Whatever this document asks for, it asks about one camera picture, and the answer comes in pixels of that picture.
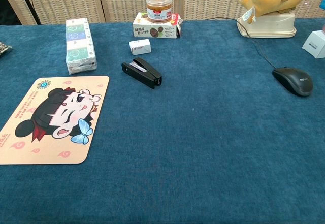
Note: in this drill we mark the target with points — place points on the black computer mouse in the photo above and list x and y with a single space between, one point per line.
294 80

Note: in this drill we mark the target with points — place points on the cartoon girl mouse pad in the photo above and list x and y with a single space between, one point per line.
50 122

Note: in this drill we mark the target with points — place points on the black stapler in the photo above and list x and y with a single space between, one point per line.
146 74

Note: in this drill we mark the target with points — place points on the blue table cloth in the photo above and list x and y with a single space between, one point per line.
190 145

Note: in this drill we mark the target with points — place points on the small white staple box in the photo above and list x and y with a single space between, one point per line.
140 47

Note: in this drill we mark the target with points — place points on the white cookie snack box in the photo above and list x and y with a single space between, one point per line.
155 31

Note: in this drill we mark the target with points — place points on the red and white snack pack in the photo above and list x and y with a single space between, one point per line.
176 20

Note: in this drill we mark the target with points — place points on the clear jar red label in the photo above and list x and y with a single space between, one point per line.
159 8

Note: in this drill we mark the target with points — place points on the long white tissue pack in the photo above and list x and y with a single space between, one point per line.
80 48

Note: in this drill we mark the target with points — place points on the cream plastic lunch box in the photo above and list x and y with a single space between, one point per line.
269 26

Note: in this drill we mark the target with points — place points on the white cardboard box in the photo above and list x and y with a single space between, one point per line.
316 43

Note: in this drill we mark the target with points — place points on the black tripod stand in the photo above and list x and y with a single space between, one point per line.
28 1

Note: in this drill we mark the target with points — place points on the blue cereal box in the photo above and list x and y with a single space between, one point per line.
322 1

